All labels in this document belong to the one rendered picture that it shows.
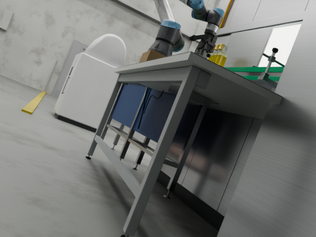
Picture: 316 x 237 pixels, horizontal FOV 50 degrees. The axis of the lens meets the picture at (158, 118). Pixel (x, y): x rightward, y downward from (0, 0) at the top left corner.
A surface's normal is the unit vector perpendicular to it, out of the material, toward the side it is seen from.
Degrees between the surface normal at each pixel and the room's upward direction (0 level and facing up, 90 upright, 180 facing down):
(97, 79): 90
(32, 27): 90
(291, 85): 90
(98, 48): 90
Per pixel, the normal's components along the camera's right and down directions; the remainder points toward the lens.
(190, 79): 0.29, 0.11
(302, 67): -0.85, -0.35
